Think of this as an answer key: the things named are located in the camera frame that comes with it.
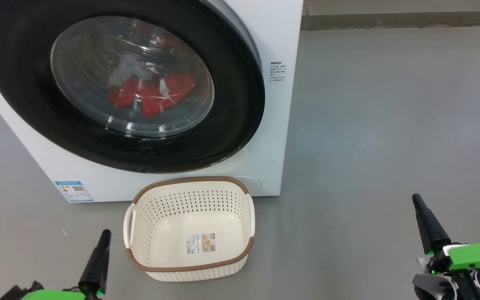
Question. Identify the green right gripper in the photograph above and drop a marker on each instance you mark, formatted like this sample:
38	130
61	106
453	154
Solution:
477	256

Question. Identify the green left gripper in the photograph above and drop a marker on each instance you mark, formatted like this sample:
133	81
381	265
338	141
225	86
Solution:
56	295

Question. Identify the red and white garment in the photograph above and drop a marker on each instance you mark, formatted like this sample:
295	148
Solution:
152	98

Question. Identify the round washing machine door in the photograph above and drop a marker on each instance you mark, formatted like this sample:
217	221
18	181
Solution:
19	83

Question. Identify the cream perforated basket brown rim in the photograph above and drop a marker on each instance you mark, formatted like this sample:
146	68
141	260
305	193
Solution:
152	233

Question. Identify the white printed product label sticker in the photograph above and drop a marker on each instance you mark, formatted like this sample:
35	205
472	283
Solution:
201	243

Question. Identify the white front-load washing machine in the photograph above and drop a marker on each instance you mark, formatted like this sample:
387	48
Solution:
23	150

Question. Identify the blue energy label sticker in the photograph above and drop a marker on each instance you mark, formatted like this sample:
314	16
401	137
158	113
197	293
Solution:
74	191

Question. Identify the round white filter cover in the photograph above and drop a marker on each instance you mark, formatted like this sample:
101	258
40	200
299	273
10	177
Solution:
253	183

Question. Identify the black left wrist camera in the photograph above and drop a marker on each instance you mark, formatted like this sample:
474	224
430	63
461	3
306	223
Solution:
19	291

